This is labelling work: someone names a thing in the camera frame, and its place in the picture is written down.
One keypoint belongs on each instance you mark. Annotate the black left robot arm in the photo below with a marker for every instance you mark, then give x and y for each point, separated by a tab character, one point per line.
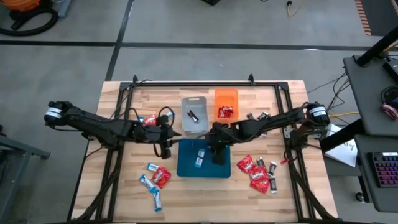
93	124

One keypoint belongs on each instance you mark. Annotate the red candy pack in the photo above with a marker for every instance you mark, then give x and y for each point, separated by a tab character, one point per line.
161	177
258	175
149	120
260	186
225	112
245	163

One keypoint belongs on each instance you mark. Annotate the blue plastic bin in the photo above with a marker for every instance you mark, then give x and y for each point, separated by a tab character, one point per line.
186	169

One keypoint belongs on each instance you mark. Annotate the white blue candy bar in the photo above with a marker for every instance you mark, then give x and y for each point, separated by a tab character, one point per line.
146	183
157	200
198	162
140	119
170	114
201	153
152	167

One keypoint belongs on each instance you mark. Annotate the grey desk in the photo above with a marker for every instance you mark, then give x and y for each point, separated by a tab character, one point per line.
363	174
367	99

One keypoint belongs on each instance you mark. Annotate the grey metal bracket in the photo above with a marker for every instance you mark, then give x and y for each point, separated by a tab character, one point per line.
287	132

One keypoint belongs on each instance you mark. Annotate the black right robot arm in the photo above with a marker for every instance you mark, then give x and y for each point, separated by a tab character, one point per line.
273	123

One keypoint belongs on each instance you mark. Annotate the black desk device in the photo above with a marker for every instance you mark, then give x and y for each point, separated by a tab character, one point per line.
392	70

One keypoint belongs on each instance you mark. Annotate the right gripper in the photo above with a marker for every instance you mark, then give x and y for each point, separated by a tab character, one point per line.
218	155

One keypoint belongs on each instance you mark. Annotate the red zip tie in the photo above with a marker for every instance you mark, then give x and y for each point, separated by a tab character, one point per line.
284	161

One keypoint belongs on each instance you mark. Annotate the grey metal cart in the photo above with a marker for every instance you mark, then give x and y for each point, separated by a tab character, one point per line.
15	149

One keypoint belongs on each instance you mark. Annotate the black box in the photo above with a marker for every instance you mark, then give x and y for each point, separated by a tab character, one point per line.
211	2

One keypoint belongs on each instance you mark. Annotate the backlit black keyboard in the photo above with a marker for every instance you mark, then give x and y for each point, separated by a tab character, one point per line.
385	169

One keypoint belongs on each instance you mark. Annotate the white paper sheet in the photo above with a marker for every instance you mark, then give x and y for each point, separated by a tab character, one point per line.
345	154

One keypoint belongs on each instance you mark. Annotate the black pole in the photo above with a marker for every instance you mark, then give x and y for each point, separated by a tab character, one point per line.
377	46

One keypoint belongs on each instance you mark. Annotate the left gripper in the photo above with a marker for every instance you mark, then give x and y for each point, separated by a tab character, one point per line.
158	135

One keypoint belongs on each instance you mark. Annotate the white plastic bin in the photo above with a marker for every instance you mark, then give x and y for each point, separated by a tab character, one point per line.
200	124

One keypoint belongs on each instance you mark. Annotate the black caster wheel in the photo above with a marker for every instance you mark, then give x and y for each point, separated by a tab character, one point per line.
360	196

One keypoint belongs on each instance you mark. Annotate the dark chocolate bar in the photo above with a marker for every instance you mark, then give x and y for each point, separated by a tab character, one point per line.
263	116
272	168
273	184
264	134
193	116
260	161
250	116

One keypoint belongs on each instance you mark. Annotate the grey floor attachment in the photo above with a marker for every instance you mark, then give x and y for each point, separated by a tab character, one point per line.
64	7

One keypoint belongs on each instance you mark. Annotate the orange plastic bin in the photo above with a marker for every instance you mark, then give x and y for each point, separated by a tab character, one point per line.
227	98

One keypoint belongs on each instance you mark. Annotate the orange vacuum cleaner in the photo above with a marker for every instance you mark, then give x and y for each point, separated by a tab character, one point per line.
21	3

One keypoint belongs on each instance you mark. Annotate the black mat striped edge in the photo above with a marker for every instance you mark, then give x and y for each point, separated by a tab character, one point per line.
382	15

